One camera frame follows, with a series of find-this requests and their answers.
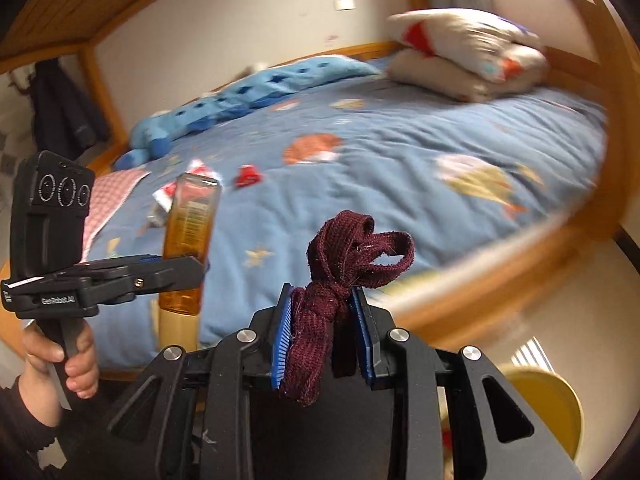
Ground dark red knotted sock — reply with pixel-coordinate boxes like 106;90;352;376
278;210;414;406

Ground red white snack bag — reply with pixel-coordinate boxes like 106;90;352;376
148;158;224;228

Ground amber plastic bottle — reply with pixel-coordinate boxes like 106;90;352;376
158;179;221;352

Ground small red snack wrapper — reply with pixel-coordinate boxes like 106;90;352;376
234;165;264;188

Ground yellow trash bucket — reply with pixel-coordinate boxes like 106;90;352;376
439;363;586;463

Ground person's left hand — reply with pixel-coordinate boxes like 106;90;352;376
20;322;99;399

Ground pink plaid pillow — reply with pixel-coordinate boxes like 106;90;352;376
81;168;149;261

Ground dark hanging clothes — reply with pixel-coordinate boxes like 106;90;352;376
29;58;111;160

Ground blue plush toy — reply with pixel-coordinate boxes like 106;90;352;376
113;54;381;170

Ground blue patterned bed sheet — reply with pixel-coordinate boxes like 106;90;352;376
88;63;606;346

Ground folded colourful quilt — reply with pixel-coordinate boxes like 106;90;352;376
387;8;549;102

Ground wooden bed frame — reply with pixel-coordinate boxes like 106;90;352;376
0;0;640;380

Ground white wall socket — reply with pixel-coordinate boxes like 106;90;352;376
334;0;356;12

